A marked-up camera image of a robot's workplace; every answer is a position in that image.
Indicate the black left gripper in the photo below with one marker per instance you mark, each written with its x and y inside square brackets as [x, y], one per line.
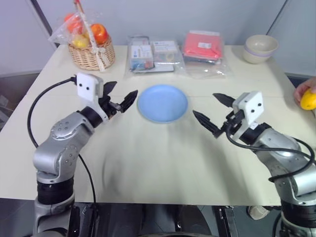
[108, 106]

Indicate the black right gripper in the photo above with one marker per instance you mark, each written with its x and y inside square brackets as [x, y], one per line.
[234, 121]

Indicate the yellow lemon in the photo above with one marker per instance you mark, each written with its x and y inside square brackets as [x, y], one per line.
[308, 101]

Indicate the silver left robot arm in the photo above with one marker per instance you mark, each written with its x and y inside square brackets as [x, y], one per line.
[61, 138]

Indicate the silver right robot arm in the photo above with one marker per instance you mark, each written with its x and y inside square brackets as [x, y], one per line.
[279, 145]

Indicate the blue round plate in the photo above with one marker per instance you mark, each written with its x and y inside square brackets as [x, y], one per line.
[161, 103]

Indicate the yellow fruit in wrap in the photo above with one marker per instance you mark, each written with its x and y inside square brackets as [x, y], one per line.
[80, 42]

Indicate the orange fruit in wrap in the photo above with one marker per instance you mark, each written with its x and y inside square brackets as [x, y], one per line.
[72, 23]

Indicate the person's bare hand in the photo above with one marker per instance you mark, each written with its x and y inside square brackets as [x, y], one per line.
[302, 87]

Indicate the cream ribbon bow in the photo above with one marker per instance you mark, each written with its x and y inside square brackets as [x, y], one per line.
[100, 55]

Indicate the clear bag of small boxes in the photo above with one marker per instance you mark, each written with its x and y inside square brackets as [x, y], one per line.
[139, 55]

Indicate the woven wicker basket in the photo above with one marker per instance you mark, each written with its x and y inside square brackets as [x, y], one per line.
[84, 58]

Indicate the clear bag with white box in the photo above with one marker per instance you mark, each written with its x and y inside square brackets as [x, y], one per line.
[165, 53]

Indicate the red orange apple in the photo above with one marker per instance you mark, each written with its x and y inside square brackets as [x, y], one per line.
[100, 33]

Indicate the red packet in clear bag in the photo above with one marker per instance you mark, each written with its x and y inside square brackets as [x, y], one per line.
[203, 47]

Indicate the cream bowl with purple stripe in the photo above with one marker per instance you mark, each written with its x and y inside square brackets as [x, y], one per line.
[259, 49]

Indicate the clear cellophane basket wrap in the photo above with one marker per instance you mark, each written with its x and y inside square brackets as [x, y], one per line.
[61, 32]

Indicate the small white rounded object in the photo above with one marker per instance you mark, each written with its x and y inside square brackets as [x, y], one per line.
[258, 212]

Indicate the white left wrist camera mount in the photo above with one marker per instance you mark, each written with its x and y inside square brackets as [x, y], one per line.
[86, 85]

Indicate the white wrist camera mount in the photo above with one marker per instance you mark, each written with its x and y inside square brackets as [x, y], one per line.
[86, 85]
[251, 103]

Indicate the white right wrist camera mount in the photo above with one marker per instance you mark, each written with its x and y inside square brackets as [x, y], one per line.
[251, 103]

